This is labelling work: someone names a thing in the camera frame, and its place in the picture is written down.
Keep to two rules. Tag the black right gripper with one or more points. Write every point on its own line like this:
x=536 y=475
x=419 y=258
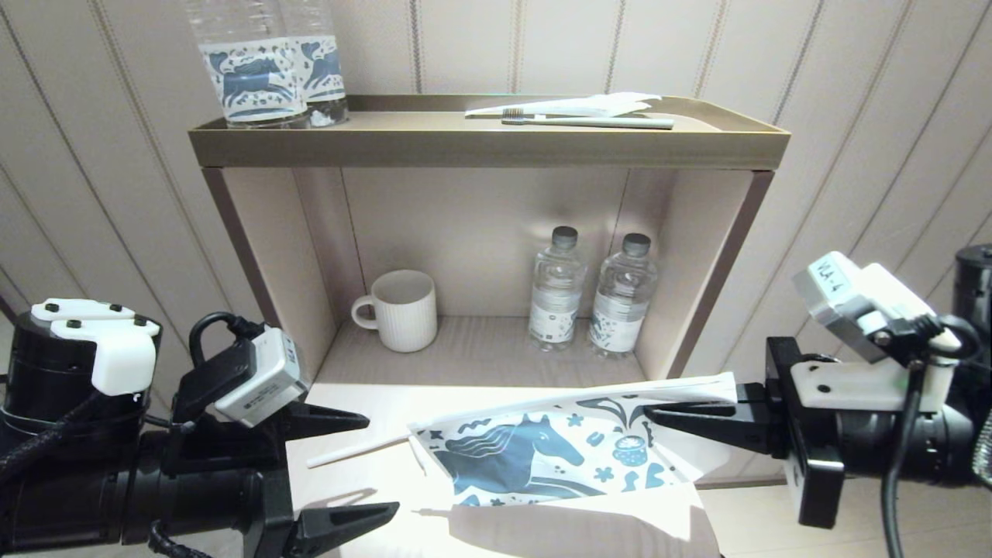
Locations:
x=806 y=465

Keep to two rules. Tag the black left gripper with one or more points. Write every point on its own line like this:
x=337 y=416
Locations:
x=201 y=504

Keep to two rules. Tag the white horse-print zip pouch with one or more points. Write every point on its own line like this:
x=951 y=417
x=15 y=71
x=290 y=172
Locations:
x=527 y=457

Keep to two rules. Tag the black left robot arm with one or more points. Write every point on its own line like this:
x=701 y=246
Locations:
x=54 y=372

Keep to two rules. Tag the white wrapped toothbrush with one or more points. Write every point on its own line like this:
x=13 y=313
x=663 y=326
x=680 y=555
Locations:
x=349 y=454

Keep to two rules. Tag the small white toothpaste tube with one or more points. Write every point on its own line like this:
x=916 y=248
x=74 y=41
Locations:
x=418 y=461

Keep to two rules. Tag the small clear water bottle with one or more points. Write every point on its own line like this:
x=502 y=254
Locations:
x=556 y=294
x=621 y=302

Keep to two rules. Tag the white ribbed ceramic mug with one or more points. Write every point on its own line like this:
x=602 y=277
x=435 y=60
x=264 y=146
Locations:
x=407 y=318

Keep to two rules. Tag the beige open shelf cabinet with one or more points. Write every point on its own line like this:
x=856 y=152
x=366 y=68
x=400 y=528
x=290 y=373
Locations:
x=480 y=225

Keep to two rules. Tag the grey-green toothbrush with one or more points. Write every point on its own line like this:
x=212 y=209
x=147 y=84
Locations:
x=612 y=122

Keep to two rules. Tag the white paper wrapper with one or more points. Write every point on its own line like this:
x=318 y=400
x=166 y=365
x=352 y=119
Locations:
x=589 y=104

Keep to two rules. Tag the brass coloured tray shelf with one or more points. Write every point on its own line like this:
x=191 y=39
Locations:
x=465 y=147

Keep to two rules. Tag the large bottle horse print label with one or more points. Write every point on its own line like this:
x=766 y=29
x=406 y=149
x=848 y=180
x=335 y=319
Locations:
x=252 y=77
x=325 y=70

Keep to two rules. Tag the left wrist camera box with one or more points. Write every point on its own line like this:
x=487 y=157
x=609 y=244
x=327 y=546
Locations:
x=256 y=380

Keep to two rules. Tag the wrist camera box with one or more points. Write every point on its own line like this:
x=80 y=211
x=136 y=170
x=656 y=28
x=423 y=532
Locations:
x=860 y=302
x=256 y=380

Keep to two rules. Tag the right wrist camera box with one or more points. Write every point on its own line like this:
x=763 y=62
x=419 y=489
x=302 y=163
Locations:
x=860 y=302

